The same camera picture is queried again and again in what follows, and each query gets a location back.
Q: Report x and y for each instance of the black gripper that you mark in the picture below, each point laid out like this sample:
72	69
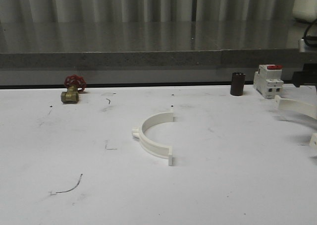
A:
308	75

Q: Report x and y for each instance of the white half clamp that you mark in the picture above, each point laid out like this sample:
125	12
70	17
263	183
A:
152	147
296	106

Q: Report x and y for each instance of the white appliance on counter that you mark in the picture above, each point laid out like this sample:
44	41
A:
305	10

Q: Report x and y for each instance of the dark brown cylinder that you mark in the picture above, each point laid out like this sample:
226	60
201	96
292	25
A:
237	83

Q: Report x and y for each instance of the grey stone counter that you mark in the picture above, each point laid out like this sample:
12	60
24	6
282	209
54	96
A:
149	53

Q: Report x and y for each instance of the brass valve red handwheel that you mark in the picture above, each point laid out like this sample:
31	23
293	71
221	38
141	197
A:
74	85

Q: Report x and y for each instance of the grey curtain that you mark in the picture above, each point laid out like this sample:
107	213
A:
40	11

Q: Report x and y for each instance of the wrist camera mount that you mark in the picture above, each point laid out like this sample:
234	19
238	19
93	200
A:
304	48

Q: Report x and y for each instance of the white circuit breaker red switch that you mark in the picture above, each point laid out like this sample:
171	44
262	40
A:
267	80

